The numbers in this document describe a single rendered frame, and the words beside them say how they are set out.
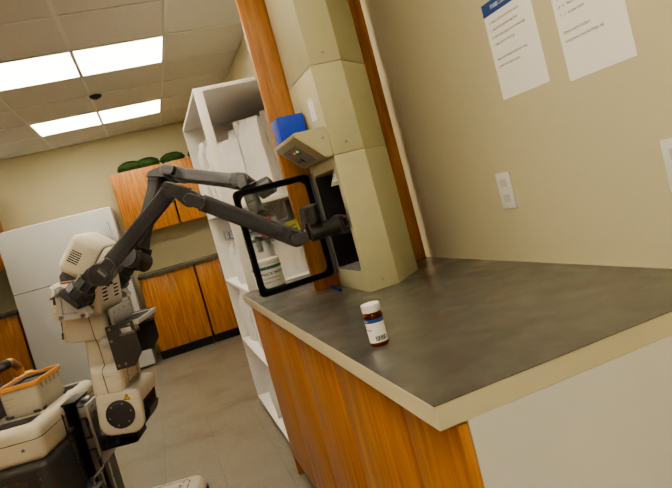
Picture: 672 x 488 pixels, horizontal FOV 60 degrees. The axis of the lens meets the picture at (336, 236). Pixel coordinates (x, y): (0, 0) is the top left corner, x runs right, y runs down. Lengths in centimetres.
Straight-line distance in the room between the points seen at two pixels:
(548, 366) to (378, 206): 109
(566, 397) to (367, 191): 112
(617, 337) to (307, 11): 141
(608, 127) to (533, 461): 82
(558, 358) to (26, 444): 177
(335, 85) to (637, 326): 125
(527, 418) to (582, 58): 89
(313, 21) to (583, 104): 91
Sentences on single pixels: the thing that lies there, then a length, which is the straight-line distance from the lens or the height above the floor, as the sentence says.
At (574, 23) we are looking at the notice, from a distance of 157.
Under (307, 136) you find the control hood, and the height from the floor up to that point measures 149.
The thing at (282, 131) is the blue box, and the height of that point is 155.
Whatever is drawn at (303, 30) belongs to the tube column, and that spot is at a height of 182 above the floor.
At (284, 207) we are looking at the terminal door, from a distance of 218.
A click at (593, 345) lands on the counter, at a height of 94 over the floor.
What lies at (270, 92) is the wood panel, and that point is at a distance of 232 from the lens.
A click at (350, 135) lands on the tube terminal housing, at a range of 197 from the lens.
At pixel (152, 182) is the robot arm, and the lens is 256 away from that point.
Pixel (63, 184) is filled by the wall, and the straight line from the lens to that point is 750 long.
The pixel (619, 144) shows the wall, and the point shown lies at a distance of 152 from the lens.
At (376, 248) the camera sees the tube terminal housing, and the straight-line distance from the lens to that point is 197.
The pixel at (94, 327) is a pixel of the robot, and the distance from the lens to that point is 231.
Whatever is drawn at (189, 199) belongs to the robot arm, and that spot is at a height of 139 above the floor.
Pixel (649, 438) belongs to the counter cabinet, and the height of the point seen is 75.
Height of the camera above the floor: 128
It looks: 4 degrees down
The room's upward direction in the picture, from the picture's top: 15 degrees counter-clockwise
